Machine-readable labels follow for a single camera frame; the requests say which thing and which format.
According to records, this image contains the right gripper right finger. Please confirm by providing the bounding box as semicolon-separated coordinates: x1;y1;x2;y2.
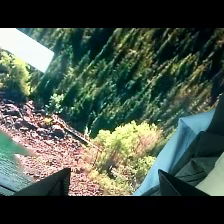
157;169;211;197

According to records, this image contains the cream garment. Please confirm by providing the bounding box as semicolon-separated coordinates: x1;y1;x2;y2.
195;151;224;197

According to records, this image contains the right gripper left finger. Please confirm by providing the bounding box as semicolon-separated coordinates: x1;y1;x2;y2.
13;167;72;197

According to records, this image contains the dark grey garment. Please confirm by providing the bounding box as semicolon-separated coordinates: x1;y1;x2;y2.
150;93;224;197

